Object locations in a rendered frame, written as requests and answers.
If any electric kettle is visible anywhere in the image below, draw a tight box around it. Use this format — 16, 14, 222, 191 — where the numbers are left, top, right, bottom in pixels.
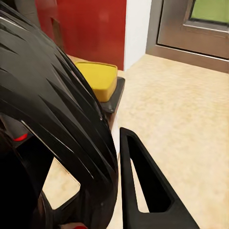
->
0, 0, 119, 229

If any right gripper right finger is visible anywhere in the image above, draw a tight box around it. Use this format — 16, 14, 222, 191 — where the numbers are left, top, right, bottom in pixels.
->
119, 127, 200, 229

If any bottle of coffee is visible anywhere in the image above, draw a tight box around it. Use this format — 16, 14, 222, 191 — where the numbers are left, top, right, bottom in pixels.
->
74, 61, 125, 161

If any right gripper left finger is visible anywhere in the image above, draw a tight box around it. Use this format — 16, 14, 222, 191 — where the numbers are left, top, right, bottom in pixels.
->
0, 136, 54, 229

